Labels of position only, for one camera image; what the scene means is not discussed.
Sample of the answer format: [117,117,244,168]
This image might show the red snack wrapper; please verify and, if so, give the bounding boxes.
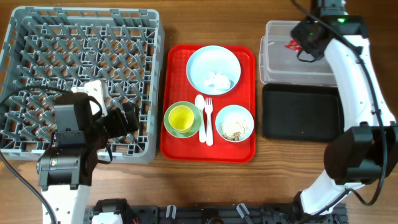
[285,39,302,52]

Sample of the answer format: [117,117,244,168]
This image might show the red plastic tray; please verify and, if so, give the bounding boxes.
[160,44,256,164]

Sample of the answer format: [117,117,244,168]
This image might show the white plastic fork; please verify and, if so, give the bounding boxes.
[205,98,213,146]

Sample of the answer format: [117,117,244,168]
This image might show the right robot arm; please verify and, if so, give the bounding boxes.
[291,1,397,222]

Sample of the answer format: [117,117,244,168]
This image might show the black tray bin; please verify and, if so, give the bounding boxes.
[262,83,344,142]

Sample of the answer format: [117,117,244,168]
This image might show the light blue bowl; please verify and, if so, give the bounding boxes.
[215,105,254,142]

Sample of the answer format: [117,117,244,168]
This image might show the white plastic spoon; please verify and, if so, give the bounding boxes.
[195,95,206,143]

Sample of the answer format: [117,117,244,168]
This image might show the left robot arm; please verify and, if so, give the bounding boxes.
[37,93,139,223]

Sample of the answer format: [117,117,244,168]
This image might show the light blue plate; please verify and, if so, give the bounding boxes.
[186,45,241,95]

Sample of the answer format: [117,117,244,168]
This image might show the clear plastic bin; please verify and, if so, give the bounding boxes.
[259,21,337,86]

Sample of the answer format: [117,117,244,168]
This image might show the yellow plastic cup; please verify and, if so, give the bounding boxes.
[168,105,195,133]

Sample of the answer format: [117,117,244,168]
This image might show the rice and food scraps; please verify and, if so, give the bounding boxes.
[220,120,248,141]

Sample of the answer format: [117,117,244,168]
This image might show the grey dishwasher rack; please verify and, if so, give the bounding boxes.
[1,6,165,164]

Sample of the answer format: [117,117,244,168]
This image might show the green bowl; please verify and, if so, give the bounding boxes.
[164,101,201,138]

